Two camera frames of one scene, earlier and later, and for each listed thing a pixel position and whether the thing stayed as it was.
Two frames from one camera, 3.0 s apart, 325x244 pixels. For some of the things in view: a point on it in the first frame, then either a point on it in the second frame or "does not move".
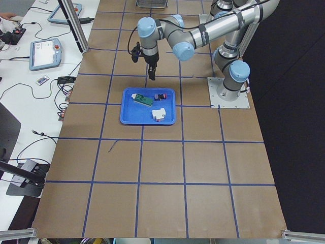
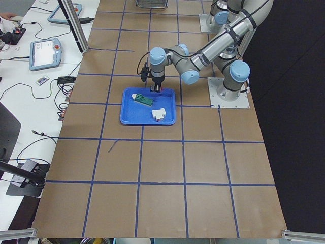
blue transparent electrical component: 160,96 → 159,89
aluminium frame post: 76,24 does not move
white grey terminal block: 159,114 does not move
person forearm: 7,16 does not move
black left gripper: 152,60 → 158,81
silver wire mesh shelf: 155,4 does not move
